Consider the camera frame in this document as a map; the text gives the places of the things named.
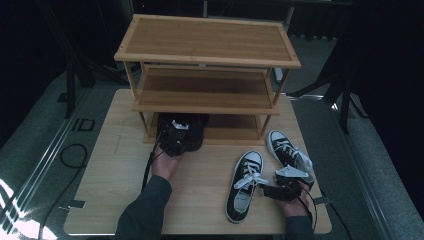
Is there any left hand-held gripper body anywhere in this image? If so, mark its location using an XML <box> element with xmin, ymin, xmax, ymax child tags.
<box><xmin>158</xmin><ymin>120</ymin><xmax>194</xmax><ymax>158</ymax></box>

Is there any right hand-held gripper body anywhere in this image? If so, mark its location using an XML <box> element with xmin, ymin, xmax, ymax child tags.
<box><xmin>275</xmin><ymin>166</ymin><xmax>315</xmax><ymax>203</ymax></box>

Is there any black white canvas sneaker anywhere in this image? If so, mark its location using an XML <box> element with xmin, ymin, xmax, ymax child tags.
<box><xmin>265</xmin><ymin>129</ymin><xmax>315</xmax><ymax>188</ymax></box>
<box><xmin>225</xmin><ymin>150</ymin><xmax>269</xmax><ymax>224</ymax></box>

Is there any wooden three-tier shoe rack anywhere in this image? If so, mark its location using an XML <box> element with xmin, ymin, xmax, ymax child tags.
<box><xmin>113</xmin><ymin>13</ymin><xmax>302</xmax><ymax>147</ymax></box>

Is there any person's right hand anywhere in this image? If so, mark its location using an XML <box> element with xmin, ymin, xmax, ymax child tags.
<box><xmin>278</xmin><ymin>186</ymin><xmax>313</xmax><ymax>220</ymax></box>

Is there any person's left hand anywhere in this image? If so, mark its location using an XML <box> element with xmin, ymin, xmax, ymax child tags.
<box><xmin>151</xmin><ymin>148</ymin><xmax>184</xmax><ymax>181</ymax></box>

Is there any dark tape strip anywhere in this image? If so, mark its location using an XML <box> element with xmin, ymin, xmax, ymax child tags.
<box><xmin>59</xmin><ymin>199</ymin><xmax>87</xmax><ymax>211</ymax></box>
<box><xmin>312</xmin><ymin>196</ymin><xmax>333</xmax><ymax>206</ymax></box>

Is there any black tripod stand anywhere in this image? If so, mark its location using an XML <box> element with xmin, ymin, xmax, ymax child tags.
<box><xmin>288</xmin><ymin>43</ymin><xmax>368</xmax><ymax>135</ymax></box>

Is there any black metal stand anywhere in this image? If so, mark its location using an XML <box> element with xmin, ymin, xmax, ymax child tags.
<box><xmin>36</xmin><ymin>0</ymin><xmax>101</xmax><ymax>120</ymax></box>

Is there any right hand-held gripper cable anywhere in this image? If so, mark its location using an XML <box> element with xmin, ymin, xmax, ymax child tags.
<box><xmin>299</xmin><ymin>186</ymin><xmax>318</xmax><ymax>234</ymax></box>

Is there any hand-held gripper cable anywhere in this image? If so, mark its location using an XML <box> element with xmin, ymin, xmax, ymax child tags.
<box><xmin>141</xmin><ymin>131</ymin><xmax>167</xmax><ymax>193</ymax></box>
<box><xmin>299</xmin><ymin>186</ymin><xmax>318</xmax><ymax>234</ymax></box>

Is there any left hand-held gripper cable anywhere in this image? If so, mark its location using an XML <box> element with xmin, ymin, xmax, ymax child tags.
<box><xmin>141</xmin><ymin>131</ymin><xmax>167</xmax><ymax>193</ymax></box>

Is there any thin black floor cable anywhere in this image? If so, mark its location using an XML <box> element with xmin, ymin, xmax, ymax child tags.
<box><xmin>319</xmin><ymin>189</ymin><xmax>354</xmax><ymax>240</ymax></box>

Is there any metal floor rail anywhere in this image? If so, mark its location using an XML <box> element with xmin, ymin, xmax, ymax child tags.
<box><xmin>0</xmin><ymin>89</ymin><xmax>93</xmax><ymax>234</ymax></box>
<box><xmin>289</xmin><ymin>94</ymin><xmax>396</xmax><ymax>240</ymax></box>

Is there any black looped floor cable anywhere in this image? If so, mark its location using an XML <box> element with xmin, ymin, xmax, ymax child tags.
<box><xmin>37</xmin><ymin>143</ymin><xmax>89</xmax><ymax>240</ymax></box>

